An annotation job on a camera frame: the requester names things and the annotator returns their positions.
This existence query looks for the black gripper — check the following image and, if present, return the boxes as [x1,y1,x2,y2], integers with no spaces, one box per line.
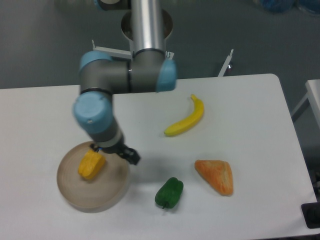
[90,140,141,165]

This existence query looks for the yellow bell pepper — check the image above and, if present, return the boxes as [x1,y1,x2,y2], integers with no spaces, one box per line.
[77,150,106,180]

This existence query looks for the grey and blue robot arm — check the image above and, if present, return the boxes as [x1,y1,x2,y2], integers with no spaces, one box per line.
[72,0,177,165]

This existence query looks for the beige round plate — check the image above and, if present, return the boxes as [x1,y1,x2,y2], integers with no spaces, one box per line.
[56,141,130,213]

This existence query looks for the green bell pepper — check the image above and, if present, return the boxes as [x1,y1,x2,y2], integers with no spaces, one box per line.
[154,177,184,209]

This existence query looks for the yellow banana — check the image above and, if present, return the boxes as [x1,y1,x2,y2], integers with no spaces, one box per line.
[164,94,205,137]

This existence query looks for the orange bread wedge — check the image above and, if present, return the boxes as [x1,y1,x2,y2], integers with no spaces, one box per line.
[194,159,234,196]

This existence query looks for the black device at table edge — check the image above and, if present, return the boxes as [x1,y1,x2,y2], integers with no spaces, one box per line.
[301,202,320,229]

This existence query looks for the blue bag in background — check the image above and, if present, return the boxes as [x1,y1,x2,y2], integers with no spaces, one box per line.
[255,0,320,17]

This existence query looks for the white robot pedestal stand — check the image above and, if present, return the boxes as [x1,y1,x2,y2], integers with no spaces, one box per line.
[92,9,234,77]

